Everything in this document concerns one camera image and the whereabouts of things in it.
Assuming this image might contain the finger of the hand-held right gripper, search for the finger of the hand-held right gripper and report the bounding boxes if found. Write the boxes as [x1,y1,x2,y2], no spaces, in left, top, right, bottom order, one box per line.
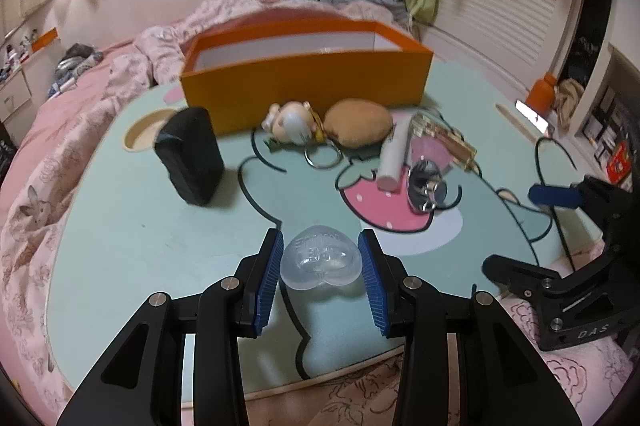
[481,253,568,303]
[528,175,640,257]

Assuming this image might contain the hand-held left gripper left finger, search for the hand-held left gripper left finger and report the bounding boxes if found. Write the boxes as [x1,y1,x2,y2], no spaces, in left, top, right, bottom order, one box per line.
[56,228,285,426]

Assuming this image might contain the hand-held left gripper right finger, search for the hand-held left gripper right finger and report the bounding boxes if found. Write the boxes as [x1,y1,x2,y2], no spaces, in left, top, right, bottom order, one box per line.
[357,228,586,426]

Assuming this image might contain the clear heart-shaped case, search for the clear heart-shaped case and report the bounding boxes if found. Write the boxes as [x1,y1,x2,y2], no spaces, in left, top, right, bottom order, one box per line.
[279,224,363,293]

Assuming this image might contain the shiny silver compact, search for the shiny silver compact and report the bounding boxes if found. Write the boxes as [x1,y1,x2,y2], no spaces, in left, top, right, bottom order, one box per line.
[406,158,461,213]

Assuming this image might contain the white tube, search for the white tube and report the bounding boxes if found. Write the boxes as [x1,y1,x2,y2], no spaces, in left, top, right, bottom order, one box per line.
[376,115,414,191]

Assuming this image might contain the black pouch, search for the black pouch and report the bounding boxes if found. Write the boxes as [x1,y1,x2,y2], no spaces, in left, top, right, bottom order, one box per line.
[154,106,225,207]

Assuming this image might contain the brown plush toy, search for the brown plush toy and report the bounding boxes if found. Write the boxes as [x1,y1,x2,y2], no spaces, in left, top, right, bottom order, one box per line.
[322,99,393,150]

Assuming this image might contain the doll keychain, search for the doll keychain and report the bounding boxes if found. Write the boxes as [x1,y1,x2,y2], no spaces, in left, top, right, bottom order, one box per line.
[262,100,346,169]

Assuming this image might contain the orange cardboard box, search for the orange cardboard box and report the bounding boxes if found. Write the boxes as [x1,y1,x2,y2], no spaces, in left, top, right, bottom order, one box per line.
[180,16,435,137]

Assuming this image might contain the red box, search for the red box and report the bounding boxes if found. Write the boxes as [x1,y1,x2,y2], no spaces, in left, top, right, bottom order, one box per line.
[606,142,632,181]

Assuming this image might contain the smartphone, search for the smartphone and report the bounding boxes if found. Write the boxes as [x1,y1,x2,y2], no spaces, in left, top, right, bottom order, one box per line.
[514,100,550,129]

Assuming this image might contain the beige cloth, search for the beige cloth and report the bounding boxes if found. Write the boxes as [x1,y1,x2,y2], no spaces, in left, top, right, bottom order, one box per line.
[552,78,586,131]

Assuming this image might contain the orange bottle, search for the orange bottle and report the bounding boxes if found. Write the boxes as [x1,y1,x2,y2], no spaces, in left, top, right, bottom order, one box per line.
[526,74,559,115]

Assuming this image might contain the white bookshelf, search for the white bookshelf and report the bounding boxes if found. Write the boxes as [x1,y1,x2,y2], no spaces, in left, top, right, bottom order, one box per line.
[575,40,640,191]

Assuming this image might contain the pink floral blanket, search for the pink floral blanket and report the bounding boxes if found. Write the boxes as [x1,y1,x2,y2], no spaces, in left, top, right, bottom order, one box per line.
[0,0,636,426]

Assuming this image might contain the blue-grey clothes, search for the blue-grey clothes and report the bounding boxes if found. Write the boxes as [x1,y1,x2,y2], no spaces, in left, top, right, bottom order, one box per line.
[47,43,104,99]

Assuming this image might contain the white nightstand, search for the white nightstand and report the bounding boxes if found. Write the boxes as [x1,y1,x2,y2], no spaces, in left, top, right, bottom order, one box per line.
[0,68,37,125]

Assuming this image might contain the small orange box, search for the small orange box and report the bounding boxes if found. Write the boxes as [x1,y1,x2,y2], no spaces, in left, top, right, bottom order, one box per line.
[31,27,60,53]

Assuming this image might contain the row of small bottles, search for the row of small bottles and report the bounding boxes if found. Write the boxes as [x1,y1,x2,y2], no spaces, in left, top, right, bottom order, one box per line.
[0,30,39,79]

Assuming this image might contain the black cable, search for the black cable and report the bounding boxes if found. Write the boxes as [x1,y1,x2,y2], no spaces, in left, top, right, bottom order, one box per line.
[535,137,581,267]

